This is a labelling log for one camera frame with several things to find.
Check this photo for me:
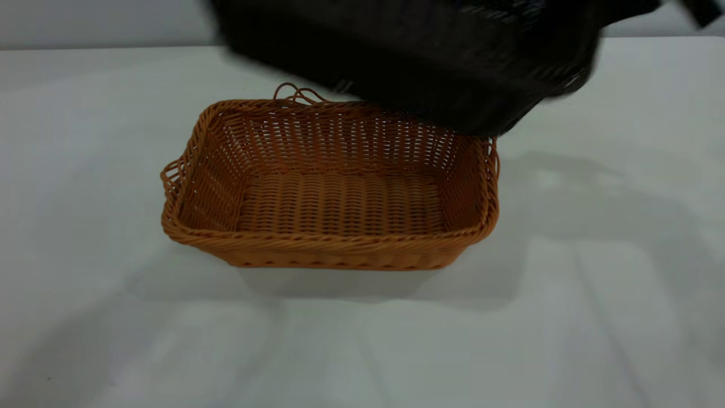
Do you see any light brown wicker basket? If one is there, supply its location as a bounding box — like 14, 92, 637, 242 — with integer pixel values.
160, 83, 500, 271

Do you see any dark brown wicker basket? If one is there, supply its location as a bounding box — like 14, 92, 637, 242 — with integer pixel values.
208, 0, 664, 138

